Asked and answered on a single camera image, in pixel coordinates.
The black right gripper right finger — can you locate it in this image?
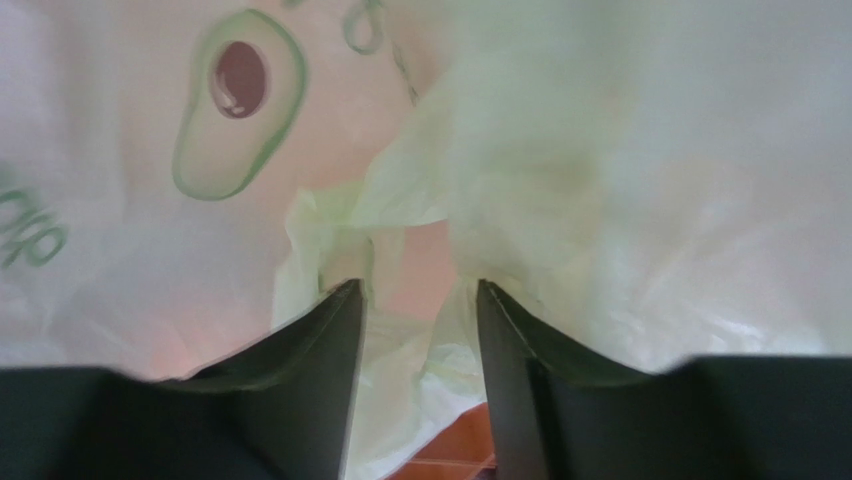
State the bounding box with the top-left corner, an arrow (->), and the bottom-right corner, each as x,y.
476,281 -> 851,479

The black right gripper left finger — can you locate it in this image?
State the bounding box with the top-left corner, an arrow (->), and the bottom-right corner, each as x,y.
1,279 -> 365,479

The pale yellow plastic bag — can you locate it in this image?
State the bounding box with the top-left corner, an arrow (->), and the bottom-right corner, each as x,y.
1,1 -> 851,479

